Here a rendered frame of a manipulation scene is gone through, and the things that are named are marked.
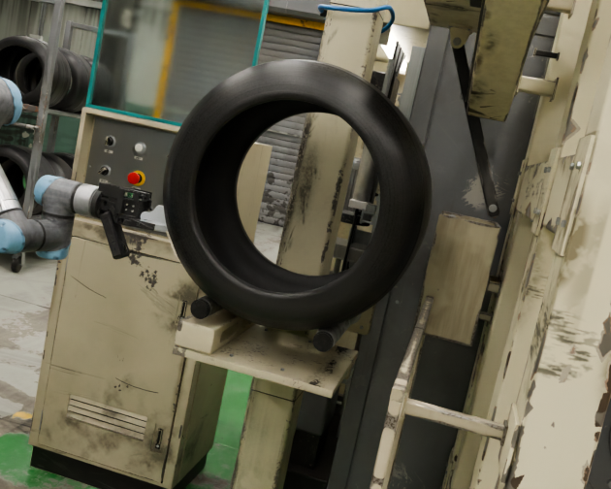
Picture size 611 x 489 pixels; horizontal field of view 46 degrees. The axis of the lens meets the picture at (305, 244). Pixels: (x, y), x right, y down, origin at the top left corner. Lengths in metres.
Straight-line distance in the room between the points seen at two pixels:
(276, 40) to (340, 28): 9.39
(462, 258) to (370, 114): 0.49
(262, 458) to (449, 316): 0.66
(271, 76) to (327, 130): 0.40
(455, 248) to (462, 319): 0.17
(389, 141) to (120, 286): 1.27
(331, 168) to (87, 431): 1.30
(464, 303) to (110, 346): 1.25
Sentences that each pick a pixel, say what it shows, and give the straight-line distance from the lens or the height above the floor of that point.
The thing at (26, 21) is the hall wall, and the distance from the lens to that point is 13.13.
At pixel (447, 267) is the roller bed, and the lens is 1.76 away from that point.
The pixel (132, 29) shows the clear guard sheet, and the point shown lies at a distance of 2.47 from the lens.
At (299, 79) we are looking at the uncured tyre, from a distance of 1.48.
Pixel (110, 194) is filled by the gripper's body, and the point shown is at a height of 1.09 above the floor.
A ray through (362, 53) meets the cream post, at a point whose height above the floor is 1.55.
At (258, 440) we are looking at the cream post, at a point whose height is 0.49.
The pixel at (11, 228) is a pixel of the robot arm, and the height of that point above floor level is 0.99.
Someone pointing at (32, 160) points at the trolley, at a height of 0.81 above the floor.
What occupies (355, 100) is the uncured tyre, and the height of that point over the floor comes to 1.40.
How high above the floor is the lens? 1.29
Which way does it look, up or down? 8 degrees down
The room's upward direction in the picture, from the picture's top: 12 degrees clockwise
